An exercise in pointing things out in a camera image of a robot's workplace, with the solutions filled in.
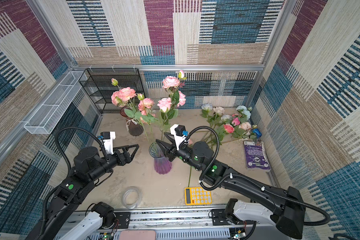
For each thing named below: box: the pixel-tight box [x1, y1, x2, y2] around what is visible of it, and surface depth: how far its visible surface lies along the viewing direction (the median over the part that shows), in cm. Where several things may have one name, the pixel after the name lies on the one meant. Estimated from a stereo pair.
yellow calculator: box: [184, 187, 213, 205], surface depth 81 cm
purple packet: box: [243, 141, 271, 172], surface depth 94 cm
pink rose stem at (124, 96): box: [111, 78, 151, 144], surface depth 69 cm
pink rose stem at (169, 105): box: [157, 70, 187, 140], surface depth 64 cm
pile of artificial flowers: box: [200, 103, 263, 141], surface depth 108 cm
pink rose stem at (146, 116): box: [134, 93, 159, 145], surface depth 70 cm
